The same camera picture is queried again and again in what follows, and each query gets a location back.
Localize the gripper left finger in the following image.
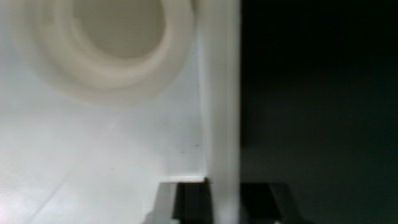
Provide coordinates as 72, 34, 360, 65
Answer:
141, 177, 214, 224

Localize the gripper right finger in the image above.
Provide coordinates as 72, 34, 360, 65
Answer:
241, 183, 310, 224

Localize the white square tabletop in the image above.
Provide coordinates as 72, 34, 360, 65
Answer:
0, 0, 242, 224

